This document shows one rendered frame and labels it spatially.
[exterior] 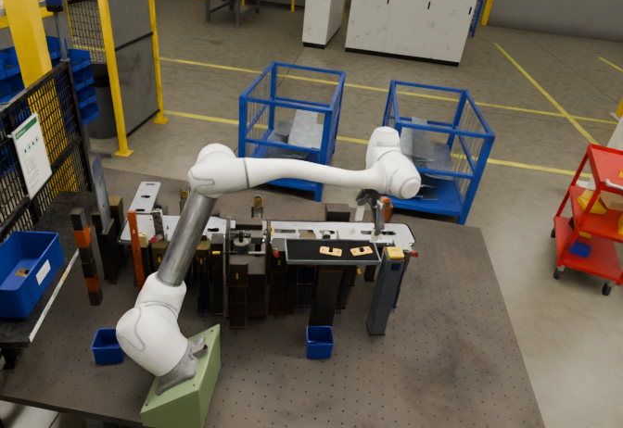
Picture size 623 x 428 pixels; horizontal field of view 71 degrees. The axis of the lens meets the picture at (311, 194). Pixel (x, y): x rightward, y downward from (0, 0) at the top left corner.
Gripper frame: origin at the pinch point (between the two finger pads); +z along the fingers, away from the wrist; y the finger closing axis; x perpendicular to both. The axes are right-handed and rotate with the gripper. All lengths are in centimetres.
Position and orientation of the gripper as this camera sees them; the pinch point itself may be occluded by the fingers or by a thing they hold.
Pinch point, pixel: (365, 228)
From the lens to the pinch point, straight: 170.1
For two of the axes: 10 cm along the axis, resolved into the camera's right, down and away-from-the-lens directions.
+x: -9.4, 0.9, -3.3
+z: -1.0, 8.4, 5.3
